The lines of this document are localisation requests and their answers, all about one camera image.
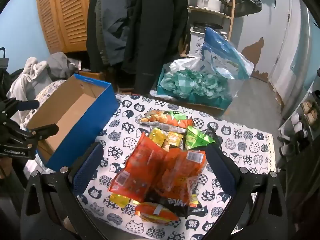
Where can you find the white appliance box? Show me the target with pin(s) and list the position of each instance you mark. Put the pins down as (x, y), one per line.
(196, 42)

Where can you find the blue plastic bag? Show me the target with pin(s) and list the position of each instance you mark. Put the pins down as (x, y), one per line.
(225, 52)

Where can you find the orange and green snack packet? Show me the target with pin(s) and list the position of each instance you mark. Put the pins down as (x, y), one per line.
(162, 118)

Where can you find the olive garment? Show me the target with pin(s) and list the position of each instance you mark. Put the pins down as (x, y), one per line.
(247, 3)

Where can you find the white fleece garment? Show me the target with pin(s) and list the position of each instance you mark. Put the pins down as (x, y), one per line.
(32, 75)

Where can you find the grey garment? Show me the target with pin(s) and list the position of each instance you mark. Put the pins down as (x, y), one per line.
(58, 65)

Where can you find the white shoe rack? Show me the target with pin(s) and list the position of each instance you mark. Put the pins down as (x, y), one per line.
(297, 127)

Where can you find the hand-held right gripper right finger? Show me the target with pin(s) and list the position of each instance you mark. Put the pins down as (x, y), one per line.
(222, 173)

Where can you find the black hanging coat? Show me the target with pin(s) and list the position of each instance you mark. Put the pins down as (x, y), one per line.
(92, 35)

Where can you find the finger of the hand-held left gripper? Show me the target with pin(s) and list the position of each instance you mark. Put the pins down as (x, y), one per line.
(25, 104)
(43, 130)

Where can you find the grey blue hanging jacket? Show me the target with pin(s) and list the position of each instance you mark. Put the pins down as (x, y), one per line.
(113, 32)

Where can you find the small yellow snack packet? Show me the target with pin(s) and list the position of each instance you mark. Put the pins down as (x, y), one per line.
(120, 200)

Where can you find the white pot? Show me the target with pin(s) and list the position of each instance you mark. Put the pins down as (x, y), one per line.
(208, 2)

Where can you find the large dark hanging coat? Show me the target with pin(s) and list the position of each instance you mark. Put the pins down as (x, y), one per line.
(156, 37)

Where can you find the wooden louvre cabinet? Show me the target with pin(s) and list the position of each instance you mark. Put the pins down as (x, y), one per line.
(62, 12)

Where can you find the orange noodle packet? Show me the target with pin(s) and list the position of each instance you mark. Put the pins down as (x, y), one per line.
(155, 213)

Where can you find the white door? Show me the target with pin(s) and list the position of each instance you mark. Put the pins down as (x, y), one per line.
(287, 42)

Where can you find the wooden shelf rack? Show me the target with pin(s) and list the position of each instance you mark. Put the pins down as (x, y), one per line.
(231, 15)

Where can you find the shiny yellow snack packet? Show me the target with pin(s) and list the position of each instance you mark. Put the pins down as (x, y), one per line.
(157, 137)

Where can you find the cat print tablecloth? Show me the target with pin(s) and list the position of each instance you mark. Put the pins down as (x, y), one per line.
(241, 136)

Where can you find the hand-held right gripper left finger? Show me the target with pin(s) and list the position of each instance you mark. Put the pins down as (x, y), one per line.
(87, 172)

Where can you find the black bag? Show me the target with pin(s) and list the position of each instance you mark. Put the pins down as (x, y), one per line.
(5, 80)

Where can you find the black snack packet white print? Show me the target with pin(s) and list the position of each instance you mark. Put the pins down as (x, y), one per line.
(175, 204)

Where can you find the white plastic bag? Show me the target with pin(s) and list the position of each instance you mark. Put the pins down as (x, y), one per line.
(185, 65)

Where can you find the blue cardboard box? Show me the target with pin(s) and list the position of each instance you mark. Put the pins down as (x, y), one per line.
(105, 110)

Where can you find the wooden crate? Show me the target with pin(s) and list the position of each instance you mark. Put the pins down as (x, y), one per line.
(93, 76)

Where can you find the large orange snack packet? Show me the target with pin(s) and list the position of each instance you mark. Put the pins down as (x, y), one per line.
(140, 170)

